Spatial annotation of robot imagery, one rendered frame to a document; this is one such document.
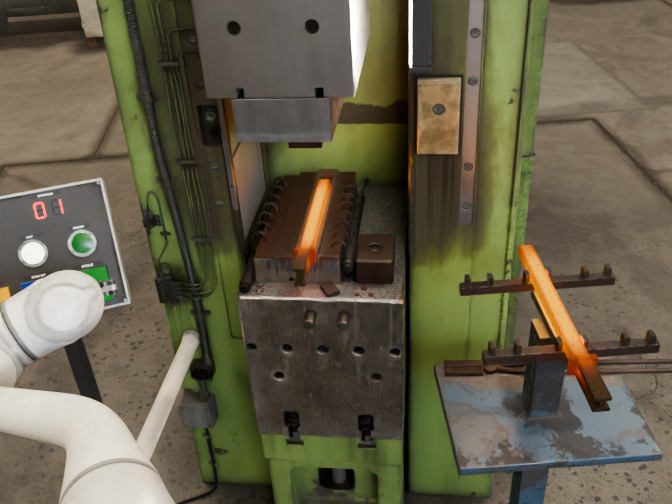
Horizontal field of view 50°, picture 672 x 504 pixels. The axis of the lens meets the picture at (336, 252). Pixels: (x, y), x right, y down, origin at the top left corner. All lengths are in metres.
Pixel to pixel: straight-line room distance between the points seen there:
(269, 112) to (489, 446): 0.80
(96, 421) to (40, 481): 1.86
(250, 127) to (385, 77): 0.54
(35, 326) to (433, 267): 1.01
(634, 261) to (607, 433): 2.01
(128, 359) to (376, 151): 1.47
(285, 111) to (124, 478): 0.92
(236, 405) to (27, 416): 1.30
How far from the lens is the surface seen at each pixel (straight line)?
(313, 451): 1.96
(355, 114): 1.97
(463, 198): 1.68
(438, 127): 1.58
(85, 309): 1.08
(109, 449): 0.76
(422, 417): 2.12
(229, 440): 2.30
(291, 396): 1.82
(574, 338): 1.34
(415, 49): 1.50
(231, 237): 1.81
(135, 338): 3.11
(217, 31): 1.44
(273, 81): 1.44
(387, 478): 2.03
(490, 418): 1.55
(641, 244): 3.65
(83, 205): 1.62
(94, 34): 7.08
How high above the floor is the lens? 1.88
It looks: 33 degrees down
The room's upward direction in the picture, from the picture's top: 4 degrees counter-clockwise
